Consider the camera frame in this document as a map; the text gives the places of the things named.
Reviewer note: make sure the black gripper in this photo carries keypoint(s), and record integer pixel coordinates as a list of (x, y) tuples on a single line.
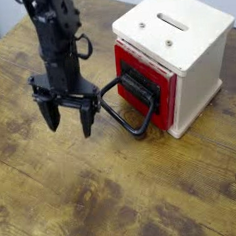
[(64, 85)]

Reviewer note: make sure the red drawer with black handle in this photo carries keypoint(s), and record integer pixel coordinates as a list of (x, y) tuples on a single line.
[(147, 85)]

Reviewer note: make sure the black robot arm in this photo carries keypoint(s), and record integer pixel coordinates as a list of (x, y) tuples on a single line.
[(56, 23)]

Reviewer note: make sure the white wooden box cabinet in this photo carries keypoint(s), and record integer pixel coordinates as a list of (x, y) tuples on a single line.
[(187, 38)]

